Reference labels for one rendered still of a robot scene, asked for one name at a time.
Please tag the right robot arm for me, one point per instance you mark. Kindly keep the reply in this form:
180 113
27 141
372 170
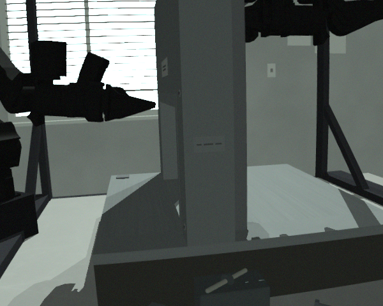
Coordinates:
18 94

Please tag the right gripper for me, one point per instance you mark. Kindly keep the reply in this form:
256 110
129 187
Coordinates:
113 101

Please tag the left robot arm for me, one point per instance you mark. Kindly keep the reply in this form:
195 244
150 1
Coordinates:
343 17

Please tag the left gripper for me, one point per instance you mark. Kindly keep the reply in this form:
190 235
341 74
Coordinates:
261 15

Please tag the dark grey metal frame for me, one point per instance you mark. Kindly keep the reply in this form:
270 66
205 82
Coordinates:
325 119

